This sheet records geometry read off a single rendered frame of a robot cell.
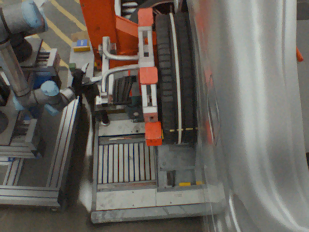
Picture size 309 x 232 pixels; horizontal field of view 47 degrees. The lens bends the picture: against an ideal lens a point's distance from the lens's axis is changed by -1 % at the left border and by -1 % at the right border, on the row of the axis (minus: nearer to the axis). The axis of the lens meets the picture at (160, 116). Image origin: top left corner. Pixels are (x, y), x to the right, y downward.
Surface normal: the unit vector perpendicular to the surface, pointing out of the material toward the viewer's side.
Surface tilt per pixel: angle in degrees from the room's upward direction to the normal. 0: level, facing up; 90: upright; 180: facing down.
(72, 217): 0
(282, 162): 19
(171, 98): 54
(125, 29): 36
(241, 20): 42
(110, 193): 0
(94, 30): 90
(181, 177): 0
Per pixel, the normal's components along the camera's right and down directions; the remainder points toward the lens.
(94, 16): 0.06, 0.84
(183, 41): -0.03, -0.40
